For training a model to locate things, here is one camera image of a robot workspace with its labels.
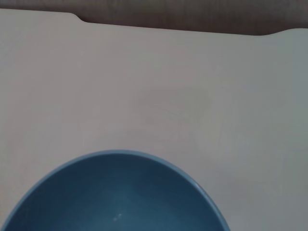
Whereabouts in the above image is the blue ceramic bowl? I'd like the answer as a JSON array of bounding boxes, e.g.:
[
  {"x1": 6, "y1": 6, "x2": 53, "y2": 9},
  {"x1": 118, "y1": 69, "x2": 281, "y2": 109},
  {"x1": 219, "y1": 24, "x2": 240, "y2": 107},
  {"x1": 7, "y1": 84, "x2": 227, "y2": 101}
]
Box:
[{"x1": 0, "y1": 149, "x2": 232, "y2": 231}]

